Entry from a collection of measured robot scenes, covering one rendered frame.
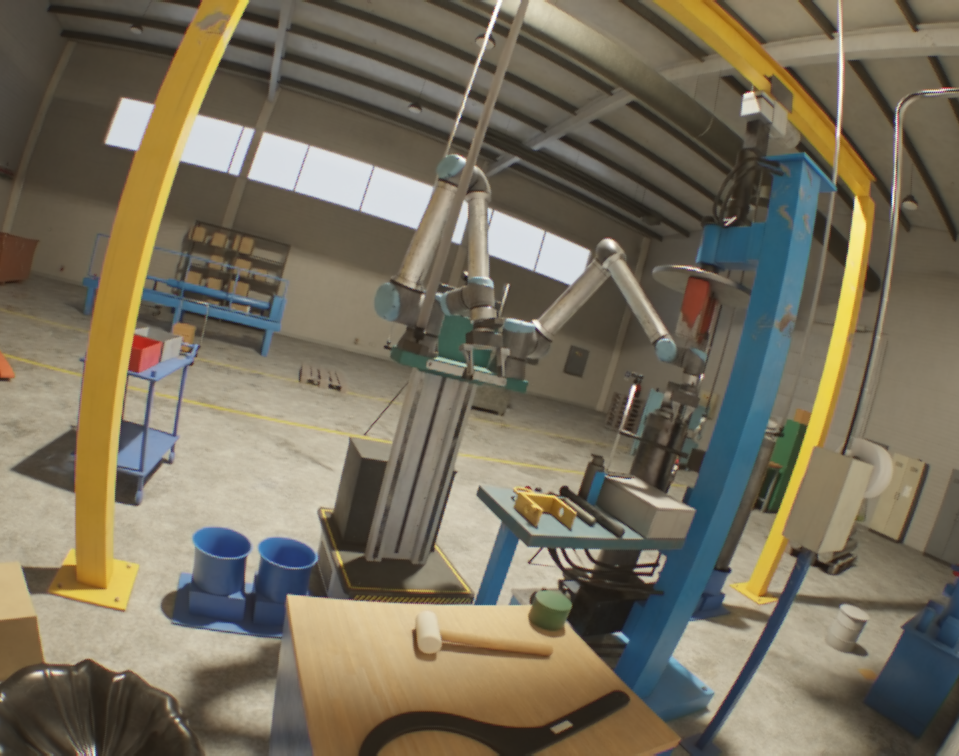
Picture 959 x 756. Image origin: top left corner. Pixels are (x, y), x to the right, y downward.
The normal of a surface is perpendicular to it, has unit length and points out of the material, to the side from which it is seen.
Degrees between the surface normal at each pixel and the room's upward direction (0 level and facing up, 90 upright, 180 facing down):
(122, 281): 90
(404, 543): 90
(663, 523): 90
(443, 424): 90
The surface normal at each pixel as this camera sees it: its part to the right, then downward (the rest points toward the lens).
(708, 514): -0.87, -0.22
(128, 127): 0.40, 0.20
